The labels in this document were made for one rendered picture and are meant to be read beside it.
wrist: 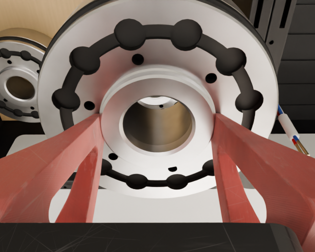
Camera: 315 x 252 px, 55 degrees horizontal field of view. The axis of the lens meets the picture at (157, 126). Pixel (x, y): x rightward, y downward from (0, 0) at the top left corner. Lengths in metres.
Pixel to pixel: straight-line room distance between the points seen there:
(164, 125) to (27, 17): 0.24
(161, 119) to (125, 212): 0.63
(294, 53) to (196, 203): 0.47
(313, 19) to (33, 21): 0.29
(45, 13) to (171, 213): 0.57
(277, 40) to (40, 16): 0.23
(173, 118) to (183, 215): 0.64
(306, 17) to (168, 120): 0.24
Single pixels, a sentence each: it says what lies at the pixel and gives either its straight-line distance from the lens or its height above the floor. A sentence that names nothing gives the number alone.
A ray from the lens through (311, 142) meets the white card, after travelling 0.40.
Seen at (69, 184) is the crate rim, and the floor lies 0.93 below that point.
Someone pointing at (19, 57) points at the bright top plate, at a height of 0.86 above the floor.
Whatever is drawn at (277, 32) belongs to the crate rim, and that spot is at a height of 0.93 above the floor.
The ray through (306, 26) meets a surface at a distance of 0.37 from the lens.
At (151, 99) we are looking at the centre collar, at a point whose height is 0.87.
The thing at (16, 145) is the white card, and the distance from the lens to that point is 0.40.
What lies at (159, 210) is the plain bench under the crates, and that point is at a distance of 0.77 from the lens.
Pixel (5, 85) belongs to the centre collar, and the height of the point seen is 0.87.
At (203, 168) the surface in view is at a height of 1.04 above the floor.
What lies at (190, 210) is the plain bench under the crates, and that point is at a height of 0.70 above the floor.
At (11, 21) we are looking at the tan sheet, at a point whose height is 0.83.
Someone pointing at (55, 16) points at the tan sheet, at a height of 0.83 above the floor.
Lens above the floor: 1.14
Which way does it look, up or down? 51 degrees down
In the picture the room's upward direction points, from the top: 179 degrees counter-clockwise
